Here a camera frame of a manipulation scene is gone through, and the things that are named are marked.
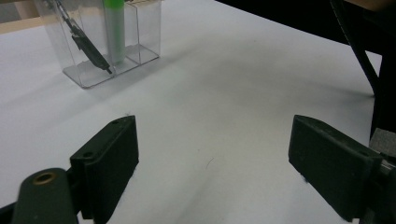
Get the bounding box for wooden table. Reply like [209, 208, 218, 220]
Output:
[0, 16, 44, 35]

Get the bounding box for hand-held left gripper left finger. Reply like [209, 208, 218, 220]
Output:
[69, 115, 140, 224]

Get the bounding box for black curtain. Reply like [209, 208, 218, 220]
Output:
[214, 0, 396, 58]

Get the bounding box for black pen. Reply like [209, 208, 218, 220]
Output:
[46, 0, 113, 76]

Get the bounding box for black metal stand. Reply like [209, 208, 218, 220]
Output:
[328, 0, 396, 138]

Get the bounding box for green highlighter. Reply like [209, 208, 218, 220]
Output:
[102, 0, 127, 65]

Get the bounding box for clear plastic organizer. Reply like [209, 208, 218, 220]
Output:
[32, 0, 163, 90]

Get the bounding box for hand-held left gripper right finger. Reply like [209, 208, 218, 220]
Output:
[287, 114, 385, 223]

